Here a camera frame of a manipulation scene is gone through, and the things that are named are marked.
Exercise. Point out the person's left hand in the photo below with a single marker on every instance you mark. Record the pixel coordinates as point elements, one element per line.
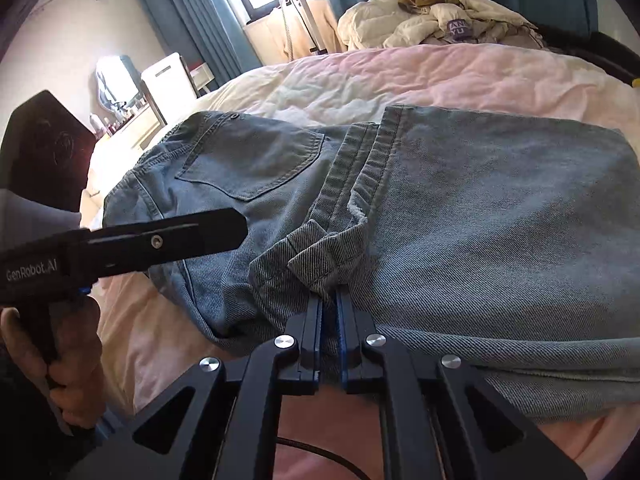
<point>75,350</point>

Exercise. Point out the narrow blue curtain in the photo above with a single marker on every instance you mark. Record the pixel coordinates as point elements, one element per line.
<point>200,10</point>

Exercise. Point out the wavy vanity mirror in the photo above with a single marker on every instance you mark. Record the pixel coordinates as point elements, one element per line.
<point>115,80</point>

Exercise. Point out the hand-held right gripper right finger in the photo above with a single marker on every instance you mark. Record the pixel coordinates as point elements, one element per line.
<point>350,350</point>

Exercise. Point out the group of cosmetic bottles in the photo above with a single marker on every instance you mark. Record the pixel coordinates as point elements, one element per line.
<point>117,117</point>

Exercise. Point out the white chair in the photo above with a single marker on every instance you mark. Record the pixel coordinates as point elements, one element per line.
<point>165,80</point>

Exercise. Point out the white side table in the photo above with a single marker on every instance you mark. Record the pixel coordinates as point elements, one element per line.
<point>202,77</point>

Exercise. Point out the white dressing table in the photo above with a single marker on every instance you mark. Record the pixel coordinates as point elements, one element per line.
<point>130,130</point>

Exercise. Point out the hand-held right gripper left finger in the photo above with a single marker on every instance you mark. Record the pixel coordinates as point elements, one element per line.
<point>310,340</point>

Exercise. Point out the white down jacket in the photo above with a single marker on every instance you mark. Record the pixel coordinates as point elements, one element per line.
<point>370,20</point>

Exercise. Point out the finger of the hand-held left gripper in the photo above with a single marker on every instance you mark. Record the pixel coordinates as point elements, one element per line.
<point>175,240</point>

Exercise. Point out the black armchair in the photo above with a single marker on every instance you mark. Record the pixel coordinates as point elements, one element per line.
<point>610,45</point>

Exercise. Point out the metal stand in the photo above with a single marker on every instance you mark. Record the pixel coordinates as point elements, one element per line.
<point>290,10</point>

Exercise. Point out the blue denim jeans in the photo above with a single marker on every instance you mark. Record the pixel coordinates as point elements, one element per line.
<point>450,210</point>

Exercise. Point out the grey jacket with purple label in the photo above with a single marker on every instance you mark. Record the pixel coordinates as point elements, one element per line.
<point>500,30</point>

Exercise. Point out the pastel pink bed blanket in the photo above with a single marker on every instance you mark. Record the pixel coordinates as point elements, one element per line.
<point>350,75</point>

